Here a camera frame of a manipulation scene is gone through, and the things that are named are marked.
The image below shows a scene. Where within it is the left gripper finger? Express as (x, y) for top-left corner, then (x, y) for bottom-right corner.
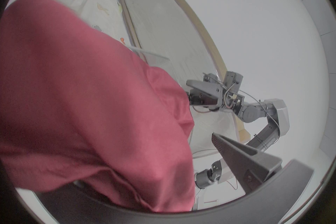
(186, 80), (220, 94)
(188, 91), (219, 108)
(212, 133), (282, 195)

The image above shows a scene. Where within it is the red shirt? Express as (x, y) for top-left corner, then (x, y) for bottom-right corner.
(0, 0), (196, 213)

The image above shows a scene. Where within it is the clear plastic box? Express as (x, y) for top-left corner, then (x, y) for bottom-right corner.
(129, 46), (184, 89)

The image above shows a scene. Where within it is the bed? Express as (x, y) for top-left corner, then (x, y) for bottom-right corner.
(18, 0), (251, 160)

